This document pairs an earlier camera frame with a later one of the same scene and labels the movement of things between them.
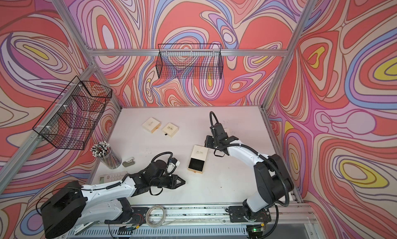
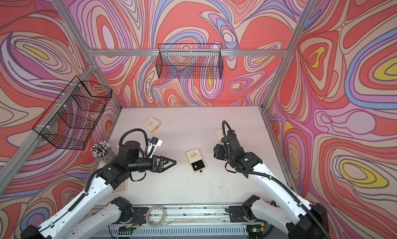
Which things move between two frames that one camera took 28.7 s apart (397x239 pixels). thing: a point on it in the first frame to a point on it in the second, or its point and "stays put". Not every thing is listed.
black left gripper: [173, 184] to [157, 166]
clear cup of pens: [103, 151] stays put
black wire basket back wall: [193, 61] stays put
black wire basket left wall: [69, 121] stays put
